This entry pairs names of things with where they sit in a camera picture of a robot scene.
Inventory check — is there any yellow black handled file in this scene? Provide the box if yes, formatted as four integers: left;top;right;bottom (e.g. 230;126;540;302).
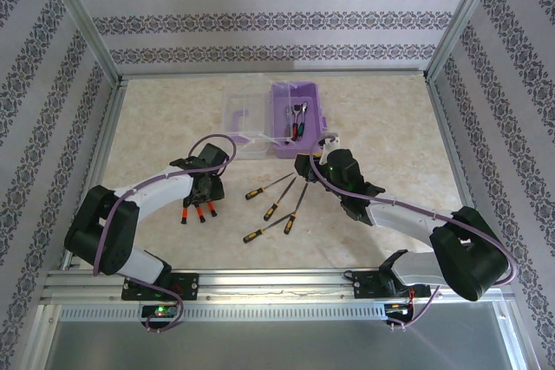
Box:
263;177;299;222
242;212;300;244
245;172;297;201
282;182;310;235

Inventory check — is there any purple plastic toolbox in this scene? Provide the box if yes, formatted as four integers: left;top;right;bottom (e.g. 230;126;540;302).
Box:
220;91;278;159

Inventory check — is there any purple plastic tool box base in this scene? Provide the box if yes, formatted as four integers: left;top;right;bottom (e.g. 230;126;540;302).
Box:
271;80;329;160

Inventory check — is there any left circuit board with LED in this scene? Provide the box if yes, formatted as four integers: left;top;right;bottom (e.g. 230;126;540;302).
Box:
140;305;179;319

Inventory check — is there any grey metal shelf panel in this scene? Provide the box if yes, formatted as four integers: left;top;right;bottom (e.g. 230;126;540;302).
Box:
36;300;517;370

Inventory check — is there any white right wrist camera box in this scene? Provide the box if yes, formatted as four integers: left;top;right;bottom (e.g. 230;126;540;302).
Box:
319;134;342;166

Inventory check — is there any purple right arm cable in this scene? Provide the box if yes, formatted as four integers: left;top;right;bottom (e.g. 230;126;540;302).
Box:
310;132;519;336

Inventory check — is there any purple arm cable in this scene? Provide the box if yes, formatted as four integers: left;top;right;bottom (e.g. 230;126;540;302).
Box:
93;133;238;336
310;132;519;336

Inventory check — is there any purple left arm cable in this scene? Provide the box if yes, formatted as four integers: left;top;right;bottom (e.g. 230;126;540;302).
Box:
93;133;238;336

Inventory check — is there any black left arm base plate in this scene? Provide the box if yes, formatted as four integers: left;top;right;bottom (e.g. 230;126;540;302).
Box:
121;272;200;302

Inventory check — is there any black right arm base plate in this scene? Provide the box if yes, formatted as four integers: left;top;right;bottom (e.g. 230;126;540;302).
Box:
353;269;433;301

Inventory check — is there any aluminium enclosure frame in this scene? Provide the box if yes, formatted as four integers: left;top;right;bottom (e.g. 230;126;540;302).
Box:
36;0;517;306

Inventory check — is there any slotted metal cable duct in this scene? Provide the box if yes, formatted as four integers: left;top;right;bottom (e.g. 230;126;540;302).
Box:
58;304;387;321

